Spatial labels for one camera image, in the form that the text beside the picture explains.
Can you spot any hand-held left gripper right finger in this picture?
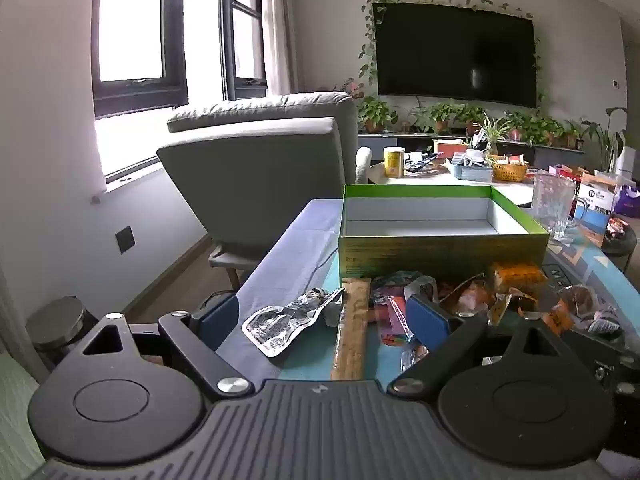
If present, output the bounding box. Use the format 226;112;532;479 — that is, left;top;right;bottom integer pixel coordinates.
387;290;576;396

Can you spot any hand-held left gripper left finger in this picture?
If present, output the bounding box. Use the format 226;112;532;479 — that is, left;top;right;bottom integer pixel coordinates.
80;294;253;402

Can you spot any black white striped packet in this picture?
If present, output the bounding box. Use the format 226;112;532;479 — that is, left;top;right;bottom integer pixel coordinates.
590;310;623;336

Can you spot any pink purple snack packet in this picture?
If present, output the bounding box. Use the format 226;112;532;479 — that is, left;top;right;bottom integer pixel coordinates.
372;272;426;348

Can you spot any clear candy wrapper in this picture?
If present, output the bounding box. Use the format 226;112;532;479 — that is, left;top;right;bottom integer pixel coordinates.
400;345;431;373

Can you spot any dark red brown snack packet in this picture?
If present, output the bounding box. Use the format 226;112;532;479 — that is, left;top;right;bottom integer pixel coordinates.
440;275;501;318

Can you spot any green cardboard box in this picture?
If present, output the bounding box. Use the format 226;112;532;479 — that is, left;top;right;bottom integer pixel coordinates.
337;184;551;286

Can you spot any clear packet brown pastry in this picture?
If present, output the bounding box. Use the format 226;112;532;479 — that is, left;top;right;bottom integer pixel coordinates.
557;282;601;318

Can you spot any orange red snack packet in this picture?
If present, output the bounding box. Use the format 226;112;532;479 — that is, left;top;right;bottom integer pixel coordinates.
542;305;576;333

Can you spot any silver foil snack packet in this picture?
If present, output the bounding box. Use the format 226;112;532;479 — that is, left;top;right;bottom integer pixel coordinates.
241;287;346;358

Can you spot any long brown biscuit packet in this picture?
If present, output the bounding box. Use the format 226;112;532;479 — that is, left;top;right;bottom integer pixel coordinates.
330;277;373;382

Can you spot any orange bread snack packet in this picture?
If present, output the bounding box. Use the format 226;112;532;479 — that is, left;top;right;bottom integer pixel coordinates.
487;260;548;296

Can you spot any round dark side table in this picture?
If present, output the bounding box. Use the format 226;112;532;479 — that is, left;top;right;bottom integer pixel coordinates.
597;230;638;276

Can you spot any blue plastic basket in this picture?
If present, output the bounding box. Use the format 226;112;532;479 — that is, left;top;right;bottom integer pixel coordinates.
445;157;496;181

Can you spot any grey sofa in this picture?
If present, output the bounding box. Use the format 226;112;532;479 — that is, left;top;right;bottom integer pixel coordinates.
156;91;360;286

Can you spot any purple bag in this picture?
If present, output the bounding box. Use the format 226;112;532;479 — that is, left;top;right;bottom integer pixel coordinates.
614;185;640;218

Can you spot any white blue carton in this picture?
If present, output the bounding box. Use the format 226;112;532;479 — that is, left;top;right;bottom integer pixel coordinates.
577;175;621;231

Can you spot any yellow cup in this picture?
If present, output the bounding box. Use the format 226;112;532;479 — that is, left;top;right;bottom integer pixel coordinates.
383;146;407;178

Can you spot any clear glass mug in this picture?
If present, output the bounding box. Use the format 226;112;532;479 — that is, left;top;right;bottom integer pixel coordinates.
530;172;591;241

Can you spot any orange wicker basket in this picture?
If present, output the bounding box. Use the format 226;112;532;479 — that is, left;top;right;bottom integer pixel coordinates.
492;160;530;182

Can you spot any orange box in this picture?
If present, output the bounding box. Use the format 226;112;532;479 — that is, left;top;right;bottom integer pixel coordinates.
432;140;468;158

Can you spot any dark television console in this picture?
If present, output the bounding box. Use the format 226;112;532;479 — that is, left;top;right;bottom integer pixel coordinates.
357;132;586;166

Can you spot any white air purifier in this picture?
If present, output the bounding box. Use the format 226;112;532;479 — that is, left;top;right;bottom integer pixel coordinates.
616;145;637;176

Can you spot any potted spider plant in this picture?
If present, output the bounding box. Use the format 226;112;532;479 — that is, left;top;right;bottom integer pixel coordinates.
475;115;516;156

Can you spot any tall leafy potted plant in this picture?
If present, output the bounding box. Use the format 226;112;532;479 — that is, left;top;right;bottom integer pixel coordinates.
582;106;628;171

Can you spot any wide dark framed window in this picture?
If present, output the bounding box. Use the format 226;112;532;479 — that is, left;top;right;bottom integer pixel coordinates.
92;0;188;118

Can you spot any green ivy vine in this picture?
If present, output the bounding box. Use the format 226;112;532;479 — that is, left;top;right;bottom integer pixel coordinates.
359;0;546;106

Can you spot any narrow dark framed window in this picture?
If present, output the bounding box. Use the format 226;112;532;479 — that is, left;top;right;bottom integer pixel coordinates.
218;0;268;101

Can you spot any light curtain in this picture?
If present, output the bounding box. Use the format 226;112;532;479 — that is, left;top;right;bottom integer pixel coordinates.
260;0;301;96

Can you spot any black wall television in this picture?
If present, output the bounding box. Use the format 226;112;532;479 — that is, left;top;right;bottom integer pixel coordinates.
372;2;537;108

